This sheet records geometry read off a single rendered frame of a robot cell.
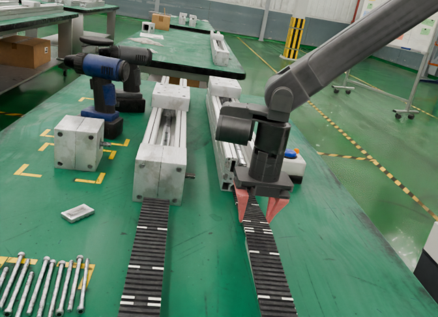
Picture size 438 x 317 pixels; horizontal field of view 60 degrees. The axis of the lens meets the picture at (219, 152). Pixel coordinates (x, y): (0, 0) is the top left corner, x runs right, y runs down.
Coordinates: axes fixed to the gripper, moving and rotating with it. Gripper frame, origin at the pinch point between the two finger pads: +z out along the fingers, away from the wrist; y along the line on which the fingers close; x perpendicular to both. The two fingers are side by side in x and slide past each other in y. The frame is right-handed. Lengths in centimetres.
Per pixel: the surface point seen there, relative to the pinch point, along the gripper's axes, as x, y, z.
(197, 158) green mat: -33.5, 9.8, 2.5
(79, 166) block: -18.5, 37.0, 1.5
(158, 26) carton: -395, 45, -6
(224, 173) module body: -15.8, 4.6, -1.8
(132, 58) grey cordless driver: -67, 33, -17
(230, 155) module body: -16.9, 3.8, -5.8
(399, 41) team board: -505, -305, -31
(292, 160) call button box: -25.0, -13.6, -3.4
